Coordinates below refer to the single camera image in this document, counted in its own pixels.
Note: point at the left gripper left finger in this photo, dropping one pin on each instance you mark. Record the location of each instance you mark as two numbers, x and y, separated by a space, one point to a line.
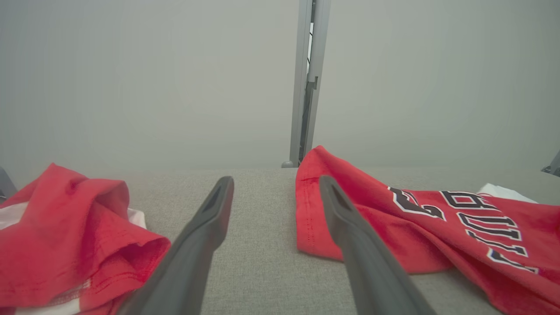
183 280

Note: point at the red white lettered jersey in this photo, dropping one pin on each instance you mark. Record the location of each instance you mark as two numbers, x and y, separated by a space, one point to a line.
420 249

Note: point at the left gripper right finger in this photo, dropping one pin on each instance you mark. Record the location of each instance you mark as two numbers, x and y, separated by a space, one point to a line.
376 284

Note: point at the grey metal partition post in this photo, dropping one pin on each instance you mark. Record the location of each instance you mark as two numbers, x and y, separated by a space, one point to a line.
299 87

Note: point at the grey metal stand leg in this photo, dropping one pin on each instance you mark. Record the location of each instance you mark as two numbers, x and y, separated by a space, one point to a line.
554 168
5 186

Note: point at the red and white jersey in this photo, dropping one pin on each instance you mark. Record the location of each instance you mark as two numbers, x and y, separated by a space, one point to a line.
65 245

